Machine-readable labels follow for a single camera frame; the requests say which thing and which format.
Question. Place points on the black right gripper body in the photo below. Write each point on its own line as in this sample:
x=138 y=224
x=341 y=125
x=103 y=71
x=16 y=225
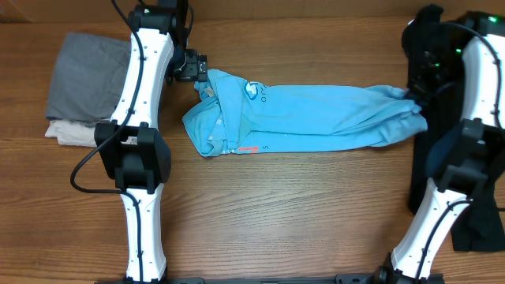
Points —
x=432 y=80

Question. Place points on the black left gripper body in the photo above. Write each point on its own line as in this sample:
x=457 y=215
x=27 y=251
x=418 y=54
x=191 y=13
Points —
x=193 y=68

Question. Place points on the light blue t-shirt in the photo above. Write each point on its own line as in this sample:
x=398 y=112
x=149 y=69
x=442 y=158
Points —
x=239 y=116

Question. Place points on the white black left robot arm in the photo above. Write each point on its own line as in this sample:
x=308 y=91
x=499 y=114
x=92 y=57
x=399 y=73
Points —
x=133 y=152

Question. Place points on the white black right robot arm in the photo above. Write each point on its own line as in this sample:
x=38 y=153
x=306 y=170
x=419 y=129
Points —
x=413 y=256

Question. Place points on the black garment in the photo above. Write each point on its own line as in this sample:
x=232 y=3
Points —
x=456 y=77

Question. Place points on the grey folded shorts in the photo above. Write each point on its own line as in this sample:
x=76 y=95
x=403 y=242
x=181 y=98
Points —
x=88 y=78

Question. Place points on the beige folded garment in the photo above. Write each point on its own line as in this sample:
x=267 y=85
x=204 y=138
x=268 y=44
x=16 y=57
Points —
x=71 y=133

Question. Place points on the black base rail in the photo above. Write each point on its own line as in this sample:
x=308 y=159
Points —
x=338 y=279

